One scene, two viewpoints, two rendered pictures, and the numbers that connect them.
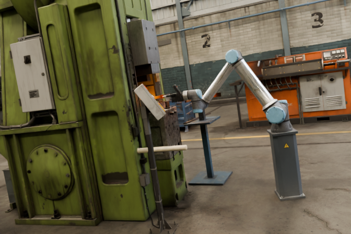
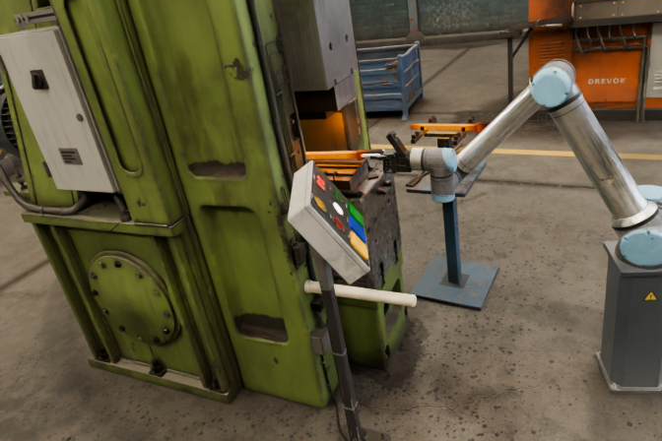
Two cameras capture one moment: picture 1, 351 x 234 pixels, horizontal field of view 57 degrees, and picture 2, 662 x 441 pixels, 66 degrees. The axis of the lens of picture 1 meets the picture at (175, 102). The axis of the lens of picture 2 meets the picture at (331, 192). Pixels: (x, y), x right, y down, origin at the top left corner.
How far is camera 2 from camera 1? 1.27 m
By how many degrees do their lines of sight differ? 21
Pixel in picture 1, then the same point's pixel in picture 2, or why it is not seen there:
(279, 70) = (611, 10)
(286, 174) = (635, 349)
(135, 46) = (295, 43)
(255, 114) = not seen: hidden behind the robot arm
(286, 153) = (646, 311)
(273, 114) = (642, 247)
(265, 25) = not seen: outside the picture
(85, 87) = (181, 149)
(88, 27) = not seen: outside the picture
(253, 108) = not seen: hidden behind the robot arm
